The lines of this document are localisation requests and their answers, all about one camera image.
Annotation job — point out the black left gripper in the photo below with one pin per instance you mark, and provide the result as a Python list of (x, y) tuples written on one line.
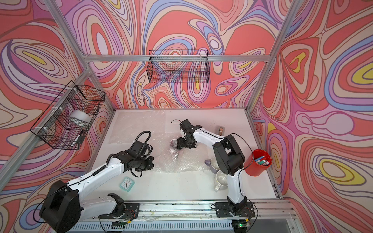
[(151, 164)]

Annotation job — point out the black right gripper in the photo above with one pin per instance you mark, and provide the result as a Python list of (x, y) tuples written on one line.
[(180, 144)]

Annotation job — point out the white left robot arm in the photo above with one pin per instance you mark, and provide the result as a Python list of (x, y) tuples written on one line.
[(65, 204)]

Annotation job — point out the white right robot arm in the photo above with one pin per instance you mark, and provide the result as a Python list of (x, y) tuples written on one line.
[(228, 154)]

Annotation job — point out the teal alarm clock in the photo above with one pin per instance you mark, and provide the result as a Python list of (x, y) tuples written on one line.
[(127, 184)]

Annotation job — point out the grey tape dispenser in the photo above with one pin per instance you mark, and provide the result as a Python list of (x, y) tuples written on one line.
[(220, 130)]

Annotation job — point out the lilac mug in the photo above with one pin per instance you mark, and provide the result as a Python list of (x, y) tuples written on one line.
[(213, 165)]

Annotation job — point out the white mug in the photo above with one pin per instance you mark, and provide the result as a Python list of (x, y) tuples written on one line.
[(220, 181)]

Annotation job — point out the black marker in basket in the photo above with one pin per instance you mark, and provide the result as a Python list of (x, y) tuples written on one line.
[(80, 138)]

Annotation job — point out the white tape roll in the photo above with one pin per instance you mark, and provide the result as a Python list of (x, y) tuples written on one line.
[(80, 118)]

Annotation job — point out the red pen cup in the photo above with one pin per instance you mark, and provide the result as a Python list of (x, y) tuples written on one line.
[(258, 162)]

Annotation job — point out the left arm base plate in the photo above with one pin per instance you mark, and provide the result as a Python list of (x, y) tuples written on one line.
[(128, 211)]

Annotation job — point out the back wire basket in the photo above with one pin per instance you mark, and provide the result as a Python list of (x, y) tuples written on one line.
[(178, 66)]

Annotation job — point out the wire basket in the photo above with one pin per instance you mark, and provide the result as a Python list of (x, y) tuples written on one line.
[(57, 130), (178, 66)]

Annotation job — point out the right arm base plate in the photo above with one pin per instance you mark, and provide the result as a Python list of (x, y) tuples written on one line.
[(226, 209)]

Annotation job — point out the left wire basket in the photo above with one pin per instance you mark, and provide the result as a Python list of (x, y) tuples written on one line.
[(57, 130)]

